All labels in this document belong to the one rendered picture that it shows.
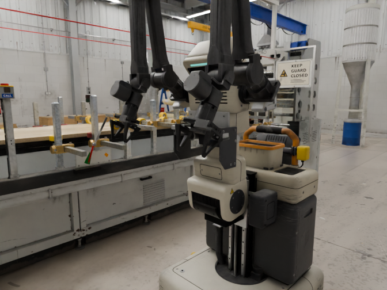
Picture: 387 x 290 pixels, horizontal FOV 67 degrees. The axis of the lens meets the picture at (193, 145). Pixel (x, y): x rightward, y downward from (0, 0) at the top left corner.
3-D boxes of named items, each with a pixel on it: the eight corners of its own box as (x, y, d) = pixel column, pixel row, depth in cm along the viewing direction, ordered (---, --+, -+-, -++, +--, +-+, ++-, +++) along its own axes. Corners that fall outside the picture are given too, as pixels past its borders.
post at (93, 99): (100, 164, 204) (97, 94, 196) (95, 165, 201) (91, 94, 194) (98, 163, 206) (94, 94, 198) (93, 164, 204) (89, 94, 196)
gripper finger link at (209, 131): (202, 155, 78) (214, 122, 79) (182, 149, 82) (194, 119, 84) (215, 162, 83) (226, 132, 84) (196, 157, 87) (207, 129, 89)
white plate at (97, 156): (112, 161, 209) (111, 148, 207) (76, 168, 191) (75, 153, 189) (111, 161, 209) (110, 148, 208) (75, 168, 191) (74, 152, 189)
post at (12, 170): (19, 177, 168) (11, 98, 161) (10, 179, 164) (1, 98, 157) (17, 176, 171) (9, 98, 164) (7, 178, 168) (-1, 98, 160)
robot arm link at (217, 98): (227, 93, 88) (213, 92, 92) (215, 81, 84) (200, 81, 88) (220, 114, 87) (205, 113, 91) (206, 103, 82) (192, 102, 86)
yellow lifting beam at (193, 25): (239, 42, 718) (240, 29, 713) (190, 31, 598) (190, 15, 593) (236, 43, 724) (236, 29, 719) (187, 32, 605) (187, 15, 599)
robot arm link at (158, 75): (181, 80, 131) (173, 80, 135) (167, 64, 125) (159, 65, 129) (172, 96, 129) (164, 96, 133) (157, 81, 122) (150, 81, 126)
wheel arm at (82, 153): (87, 157, 170) (87, 150, 169) (81, 158, 167) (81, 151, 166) (58, 148, 200) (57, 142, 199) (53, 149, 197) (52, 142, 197)
